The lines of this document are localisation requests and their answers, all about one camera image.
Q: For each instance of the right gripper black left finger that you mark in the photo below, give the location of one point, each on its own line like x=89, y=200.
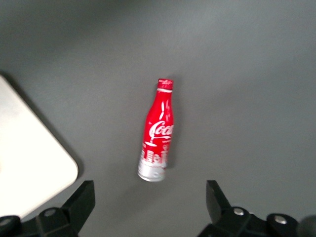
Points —
x=74, y=209

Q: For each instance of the red Coca-Cola aluminium bottle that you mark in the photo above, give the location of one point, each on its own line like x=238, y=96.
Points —
x=158, y=123

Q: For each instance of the beige plastic tray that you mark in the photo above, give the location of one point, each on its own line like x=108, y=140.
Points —
x=27, y=148

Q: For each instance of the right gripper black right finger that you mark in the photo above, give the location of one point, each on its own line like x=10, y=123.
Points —
x=222, y=217

